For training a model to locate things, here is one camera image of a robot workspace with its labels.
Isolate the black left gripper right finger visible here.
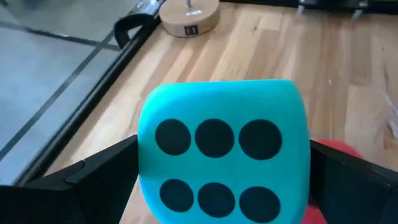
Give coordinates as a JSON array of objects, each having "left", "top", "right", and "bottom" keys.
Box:
[{"left": 309, "top": 139, "right": 398, "bottom": 224}]

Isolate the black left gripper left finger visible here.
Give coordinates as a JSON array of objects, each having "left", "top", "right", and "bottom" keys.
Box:
[{"left": 0, "top": 134, "right": 139, "bottom": 224}]

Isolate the large red foam die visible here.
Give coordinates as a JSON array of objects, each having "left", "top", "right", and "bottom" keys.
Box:
[{"left": 301, "top": 138, "right": 364, "bottom": 224}]

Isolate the large turquoise foam die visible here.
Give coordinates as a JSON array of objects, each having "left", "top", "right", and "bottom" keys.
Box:
[{"left": 137, "top": 79, "right": 312, "bottom": 224}]

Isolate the white shade wooden base lamp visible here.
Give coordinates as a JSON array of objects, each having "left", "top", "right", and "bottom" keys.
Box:
[{"left": 159, "top": 0, "right": 220, "bottom": 38}]

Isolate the black aluminium table frame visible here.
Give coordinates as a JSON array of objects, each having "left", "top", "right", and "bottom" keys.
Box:
[{"left": 12, "top": 0, "right": 398, "bottom": 186}]

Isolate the black frame handle loop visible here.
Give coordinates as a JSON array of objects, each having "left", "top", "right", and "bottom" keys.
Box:
[{"left": 113, "top": 12, "right": 158, "bottom": 50}]

